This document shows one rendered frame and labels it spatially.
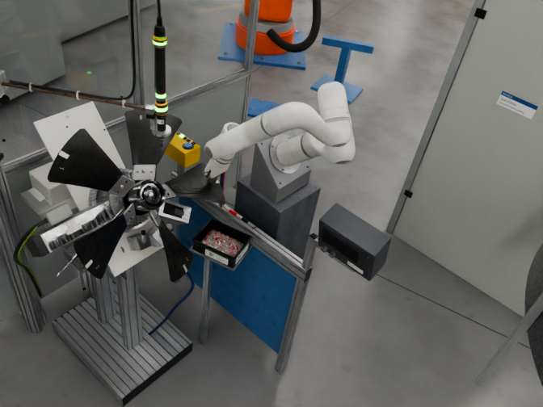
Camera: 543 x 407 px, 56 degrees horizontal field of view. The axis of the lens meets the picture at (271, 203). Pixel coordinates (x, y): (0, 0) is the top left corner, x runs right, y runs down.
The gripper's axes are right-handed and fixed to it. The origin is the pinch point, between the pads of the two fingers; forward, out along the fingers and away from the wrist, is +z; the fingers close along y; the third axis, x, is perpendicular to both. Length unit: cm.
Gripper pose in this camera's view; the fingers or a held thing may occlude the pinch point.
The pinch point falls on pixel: (212, 178)
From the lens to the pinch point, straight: 220.5
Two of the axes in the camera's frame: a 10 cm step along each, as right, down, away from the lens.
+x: 6.7, 7.1, -2.2
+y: -6.6, 4.3, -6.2
